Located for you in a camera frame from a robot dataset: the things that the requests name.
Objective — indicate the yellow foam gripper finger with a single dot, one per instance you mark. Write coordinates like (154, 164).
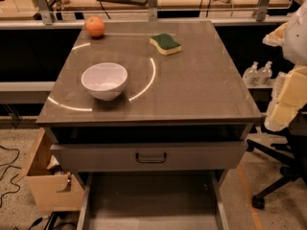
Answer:
(275, 38)
(289, 95)

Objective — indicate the open bottom drawer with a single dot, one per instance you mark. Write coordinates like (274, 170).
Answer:
(152, 201)

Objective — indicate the clear plastic bottle right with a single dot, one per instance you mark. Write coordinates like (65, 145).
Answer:
(264, 73)

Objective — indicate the grey middle drawer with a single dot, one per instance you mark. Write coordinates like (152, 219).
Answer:
(149, 157)

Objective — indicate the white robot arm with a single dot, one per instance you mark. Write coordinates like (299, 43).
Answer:
(294, 46)

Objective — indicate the white bowl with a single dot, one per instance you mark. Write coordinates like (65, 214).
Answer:
(105, 81)

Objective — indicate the orange fruit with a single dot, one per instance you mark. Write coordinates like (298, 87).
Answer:
(95, 26)

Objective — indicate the grey metal drawer cabinet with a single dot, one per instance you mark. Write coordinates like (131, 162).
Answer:
(194, 96)

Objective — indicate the green and yellow sponge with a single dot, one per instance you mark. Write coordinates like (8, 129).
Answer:
(165, 44)

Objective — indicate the cardboard box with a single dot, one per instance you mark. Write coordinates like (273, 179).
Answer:
(51, 191)

